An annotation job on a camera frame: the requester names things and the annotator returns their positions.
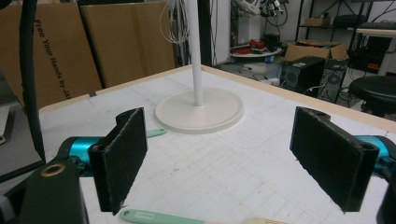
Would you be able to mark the black shelf rack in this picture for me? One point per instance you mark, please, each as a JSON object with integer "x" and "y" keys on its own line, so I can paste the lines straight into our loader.
{"x": 358, "y": 18}

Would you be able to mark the round white platform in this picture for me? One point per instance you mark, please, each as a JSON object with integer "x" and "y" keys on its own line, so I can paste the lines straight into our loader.
{"x": 255, "y": 53}

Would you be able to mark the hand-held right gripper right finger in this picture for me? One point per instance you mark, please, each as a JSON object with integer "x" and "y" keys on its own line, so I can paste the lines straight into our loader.
{"x": 333, "y": 161}

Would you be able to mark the black keyboard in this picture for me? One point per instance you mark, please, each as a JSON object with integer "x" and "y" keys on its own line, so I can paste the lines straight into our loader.
{"x": 378, "y": 25}

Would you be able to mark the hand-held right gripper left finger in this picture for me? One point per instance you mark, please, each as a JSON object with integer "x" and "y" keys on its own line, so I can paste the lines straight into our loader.
{"x": 120, "y": 161}

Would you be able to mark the black metal frame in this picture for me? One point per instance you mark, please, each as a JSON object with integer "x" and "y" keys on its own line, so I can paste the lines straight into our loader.
{"x": 204, "y": 31}

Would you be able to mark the open cardboard box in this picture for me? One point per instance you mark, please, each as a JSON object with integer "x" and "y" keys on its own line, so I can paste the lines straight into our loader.
{"x": 311, "y": 51}

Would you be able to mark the grey flat panel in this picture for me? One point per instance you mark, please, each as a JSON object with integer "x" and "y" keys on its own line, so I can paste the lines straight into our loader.
{"x": 18, "y": 143}

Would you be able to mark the grey computer tower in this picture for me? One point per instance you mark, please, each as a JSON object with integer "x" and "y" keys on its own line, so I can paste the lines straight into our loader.
{"x": 334, "y": 81}

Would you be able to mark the black round stool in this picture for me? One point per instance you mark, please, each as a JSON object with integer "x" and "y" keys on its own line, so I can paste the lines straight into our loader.
{"x": 373, "y": 90}

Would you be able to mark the white robot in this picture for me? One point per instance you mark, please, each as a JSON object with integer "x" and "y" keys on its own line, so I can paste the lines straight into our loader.
{"x": 249, "y": 7}

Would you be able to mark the red tool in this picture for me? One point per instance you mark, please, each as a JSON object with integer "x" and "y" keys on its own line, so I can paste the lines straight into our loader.
{"x": 257, "y": 43}

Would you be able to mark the printed cardboard panel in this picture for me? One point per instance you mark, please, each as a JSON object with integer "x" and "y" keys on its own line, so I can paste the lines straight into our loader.
{"x": 59, "y": 53}

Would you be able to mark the white utensil stand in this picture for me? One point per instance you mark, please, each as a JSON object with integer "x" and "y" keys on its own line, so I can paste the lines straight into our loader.
{"x": 202, "y": 115}

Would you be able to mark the black computer tower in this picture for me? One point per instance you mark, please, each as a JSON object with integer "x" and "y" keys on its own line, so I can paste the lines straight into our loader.
{"x": 303, "y": 74}

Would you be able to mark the small cardboard box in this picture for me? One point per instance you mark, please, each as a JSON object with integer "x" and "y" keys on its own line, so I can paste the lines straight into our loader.
{"x": 317, "y": 21}

